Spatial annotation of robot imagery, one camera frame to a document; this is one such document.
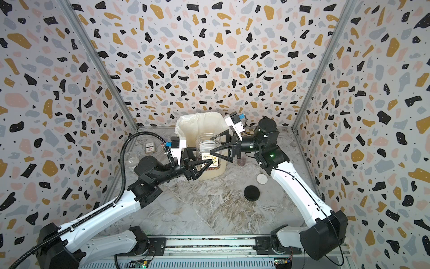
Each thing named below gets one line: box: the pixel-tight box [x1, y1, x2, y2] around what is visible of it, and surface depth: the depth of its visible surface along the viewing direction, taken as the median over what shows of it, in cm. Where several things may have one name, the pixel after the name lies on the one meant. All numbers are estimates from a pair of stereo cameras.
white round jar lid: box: [255, 173, 269, 185], surface depth 97 cm
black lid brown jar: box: [195, 132, 222, 171], surface depth 58 cm
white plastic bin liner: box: [174, 111, 229, 148], surface depth 89 cm
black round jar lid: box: [243, 184, 260, 202], surface depth 92 cm
